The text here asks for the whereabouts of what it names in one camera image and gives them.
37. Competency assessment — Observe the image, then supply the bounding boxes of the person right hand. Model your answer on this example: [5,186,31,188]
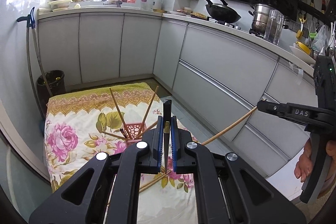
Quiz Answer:
[294,138,336,183]

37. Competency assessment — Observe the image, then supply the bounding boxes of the white plate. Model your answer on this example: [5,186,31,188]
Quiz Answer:
[290,46,315,65]

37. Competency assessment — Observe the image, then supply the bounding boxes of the yellow bowl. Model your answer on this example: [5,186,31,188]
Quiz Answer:
[295,41,311,55]

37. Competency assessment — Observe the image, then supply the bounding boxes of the pink perforated utensil holder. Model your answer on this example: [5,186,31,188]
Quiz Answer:
[124,123,147,147]

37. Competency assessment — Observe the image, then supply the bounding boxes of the floral tablecloth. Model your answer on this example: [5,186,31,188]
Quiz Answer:
[44,81,198,223]

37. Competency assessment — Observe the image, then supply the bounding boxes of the glass pitcher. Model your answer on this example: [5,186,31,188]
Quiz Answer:
[264,10,284,45]

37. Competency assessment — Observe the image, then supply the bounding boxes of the yellow scissors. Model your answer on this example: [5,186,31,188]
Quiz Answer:
[297,12,306,36]

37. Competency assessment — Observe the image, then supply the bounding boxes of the steel steamer pot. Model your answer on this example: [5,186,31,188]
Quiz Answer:
[248,3,273,36]

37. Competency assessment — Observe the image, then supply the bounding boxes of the black wok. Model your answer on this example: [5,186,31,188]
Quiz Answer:
[205,0,241,24]

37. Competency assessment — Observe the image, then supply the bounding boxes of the black trash bin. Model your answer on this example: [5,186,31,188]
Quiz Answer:
[37,70,66,98]

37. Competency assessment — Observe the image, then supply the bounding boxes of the white electric kettle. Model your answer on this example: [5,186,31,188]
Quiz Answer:
[152,0,163,11]

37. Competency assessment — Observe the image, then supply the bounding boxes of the mop handle with clip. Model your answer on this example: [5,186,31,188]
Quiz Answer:
[16,6,53,119]

